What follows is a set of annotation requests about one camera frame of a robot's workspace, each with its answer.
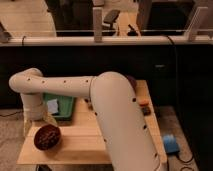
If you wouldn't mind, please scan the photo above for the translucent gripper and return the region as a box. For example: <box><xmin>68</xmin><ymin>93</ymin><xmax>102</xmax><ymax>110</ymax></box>
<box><xmin>23</xmin><ymin>115</ymin><xmax>58</xmax><ymax>135</ymax></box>

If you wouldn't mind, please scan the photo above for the dark red grape bunch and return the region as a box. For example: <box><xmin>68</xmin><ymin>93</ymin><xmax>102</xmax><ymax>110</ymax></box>
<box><xmin>35</xmin><ymin>125</ymin><xmax>60</xmax><ymax>148</ymax></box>

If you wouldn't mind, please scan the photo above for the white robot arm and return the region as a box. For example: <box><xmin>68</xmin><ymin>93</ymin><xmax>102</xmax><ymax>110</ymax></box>
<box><xmin>9</xmin><ymin>68</ymin><xmax>163</xmax><ymax>171</ymax></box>

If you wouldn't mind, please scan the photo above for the red bowl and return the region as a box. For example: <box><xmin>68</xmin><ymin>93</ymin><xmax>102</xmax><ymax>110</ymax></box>
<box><xmin>33</xmin><ymin>124</ymin><xmax>62</xmax><ymax>151</ymax></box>

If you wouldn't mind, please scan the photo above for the white cloth in tray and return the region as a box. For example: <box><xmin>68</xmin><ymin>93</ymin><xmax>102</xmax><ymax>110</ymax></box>
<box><xmin>47</xmin><ymin>99</ymin><xmax>59</xmax><ymax>114</ymax></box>

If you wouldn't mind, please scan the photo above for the green plastic tray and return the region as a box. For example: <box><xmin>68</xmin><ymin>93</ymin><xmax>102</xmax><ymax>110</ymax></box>
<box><xmin>43</xmin><ymin>93</ymin><xmax>75</xmax><ymax>121</ymax></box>

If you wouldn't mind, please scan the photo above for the white railing bar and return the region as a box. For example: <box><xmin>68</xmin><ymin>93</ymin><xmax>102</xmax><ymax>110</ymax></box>
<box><xmin>0</xmin><ymin>35</ymin><xmax>213</xmax><ymax>47</ymax></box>

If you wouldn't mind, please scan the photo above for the orange sponge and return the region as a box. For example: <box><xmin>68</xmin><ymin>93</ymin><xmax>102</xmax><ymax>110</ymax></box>
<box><xmin>138</xmin><ymin>100</ymin><xmax>149</xmax><ymax>106</ymax></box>

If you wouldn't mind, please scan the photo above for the black small block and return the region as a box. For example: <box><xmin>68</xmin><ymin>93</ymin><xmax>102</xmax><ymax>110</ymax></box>
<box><xmin>141</xmin><ymin>106</ymin><xmax>151</xmax><ymax>115</ymax></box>

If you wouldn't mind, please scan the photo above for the black office chair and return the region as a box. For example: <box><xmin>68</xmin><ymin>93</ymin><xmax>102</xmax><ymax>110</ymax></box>
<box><xmin>103</xmin><ymin>9</ymin><xmax>120</xmax><ymax>29</ymax></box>

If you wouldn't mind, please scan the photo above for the blue tape roll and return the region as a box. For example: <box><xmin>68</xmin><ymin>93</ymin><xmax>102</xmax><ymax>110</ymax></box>
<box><xmin>163</xmin><ymin>134</ymin><xmax>180</xmax><ymax>154</ymax></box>

